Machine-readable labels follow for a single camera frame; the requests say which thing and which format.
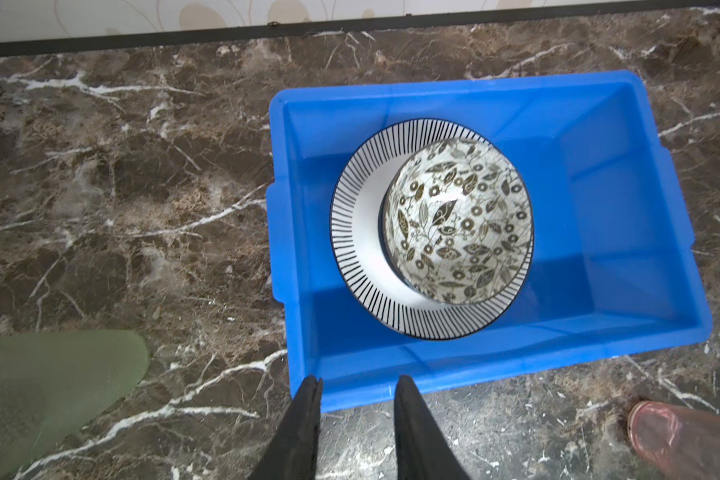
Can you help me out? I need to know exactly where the pink glass cup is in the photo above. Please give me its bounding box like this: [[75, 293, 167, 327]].
[[627, 401, 720, 479]]

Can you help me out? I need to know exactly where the black striped rim plate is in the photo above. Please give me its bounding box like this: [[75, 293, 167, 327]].
[[330, 118, 534, 340]]

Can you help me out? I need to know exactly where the blue plastic bin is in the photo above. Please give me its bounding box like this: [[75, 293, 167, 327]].
[[266, 71, 712, 411]]

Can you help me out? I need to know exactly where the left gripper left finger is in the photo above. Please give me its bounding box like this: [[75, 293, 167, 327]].
[[249, 375, 323, 480]]

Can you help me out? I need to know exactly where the leaf pattern ceramic bowl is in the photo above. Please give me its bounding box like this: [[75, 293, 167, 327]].
[[382, 138, 533, 305]]

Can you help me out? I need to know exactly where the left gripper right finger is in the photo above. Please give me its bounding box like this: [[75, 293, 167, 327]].
[[394, 375, 469, 479]]

